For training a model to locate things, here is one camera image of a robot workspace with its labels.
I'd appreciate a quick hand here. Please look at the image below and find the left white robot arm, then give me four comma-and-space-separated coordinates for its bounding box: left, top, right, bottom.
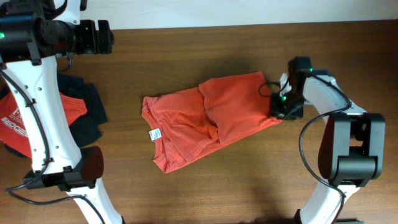
1, 11, 124, 223

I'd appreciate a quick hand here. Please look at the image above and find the orange McKinney Boyd soccer t-shirt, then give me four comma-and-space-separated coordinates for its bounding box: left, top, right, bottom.
141, 72, 281, 173

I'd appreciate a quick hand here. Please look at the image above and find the folded dark navy garment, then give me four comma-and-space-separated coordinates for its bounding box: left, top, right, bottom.
1, 73, 108, 157

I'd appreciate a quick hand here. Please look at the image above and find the folded red Fram t-shirt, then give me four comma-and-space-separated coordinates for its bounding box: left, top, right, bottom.
1, 93, 88, 159

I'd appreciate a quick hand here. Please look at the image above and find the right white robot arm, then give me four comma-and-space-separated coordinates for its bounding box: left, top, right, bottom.
274, 68, 386, 223

